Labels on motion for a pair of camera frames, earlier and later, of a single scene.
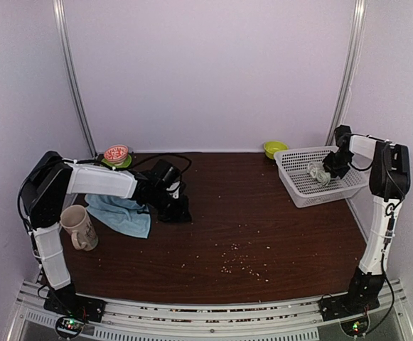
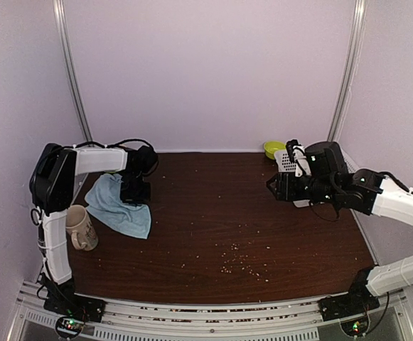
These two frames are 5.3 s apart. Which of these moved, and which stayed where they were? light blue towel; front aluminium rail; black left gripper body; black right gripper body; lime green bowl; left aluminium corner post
Moved: black right gripper body; black left gripper body
Stayed: lime green bowl; light blue towel; front aluminium rail; left aluminium corner post
